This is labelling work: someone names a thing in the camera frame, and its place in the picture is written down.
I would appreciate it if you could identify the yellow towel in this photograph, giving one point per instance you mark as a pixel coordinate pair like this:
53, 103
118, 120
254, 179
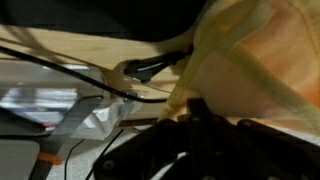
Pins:
253, 63

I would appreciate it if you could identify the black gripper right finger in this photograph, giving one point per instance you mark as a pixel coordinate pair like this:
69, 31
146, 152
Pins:
260, 153

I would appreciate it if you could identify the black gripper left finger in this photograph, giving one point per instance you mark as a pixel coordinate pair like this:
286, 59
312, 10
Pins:
150, 153

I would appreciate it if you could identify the silver monitor stand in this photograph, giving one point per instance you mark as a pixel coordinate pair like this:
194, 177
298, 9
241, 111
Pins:
78, 113

